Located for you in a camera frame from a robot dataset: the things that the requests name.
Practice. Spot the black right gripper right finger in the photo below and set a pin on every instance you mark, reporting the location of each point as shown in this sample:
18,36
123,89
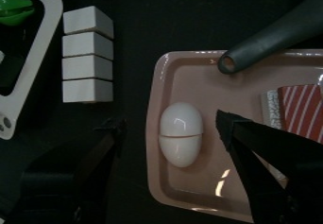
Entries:
281,177

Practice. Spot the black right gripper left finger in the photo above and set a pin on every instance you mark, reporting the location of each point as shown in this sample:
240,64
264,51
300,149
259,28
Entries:
70,177

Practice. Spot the white speckled toy block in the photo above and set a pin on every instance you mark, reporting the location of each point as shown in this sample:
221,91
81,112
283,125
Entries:
272,108

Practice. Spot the red white striped toy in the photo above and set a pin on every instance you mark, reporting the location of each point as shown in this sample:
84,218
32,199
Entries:
303,108

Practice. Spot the white toy block slice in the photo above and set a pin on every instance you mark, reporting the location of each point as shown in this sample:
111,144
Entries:
85,90
85,67
85,20
85,44

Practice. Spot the white toy egg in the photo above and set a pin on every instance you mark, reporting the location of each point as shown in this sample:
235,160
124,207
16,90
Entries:
180,133

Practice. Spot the pink plastic tray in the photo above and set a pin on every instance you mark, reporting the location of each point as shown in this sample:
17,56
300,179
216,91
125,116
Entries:
209,86

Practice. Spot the bright green toy vegetable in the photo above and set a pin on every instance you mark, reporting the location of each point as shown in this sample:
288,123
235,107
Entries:
12,8

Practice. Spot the white toy tray frame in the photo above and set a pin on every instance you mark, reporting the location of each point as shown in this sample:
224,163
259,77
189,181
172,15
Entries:
40,45

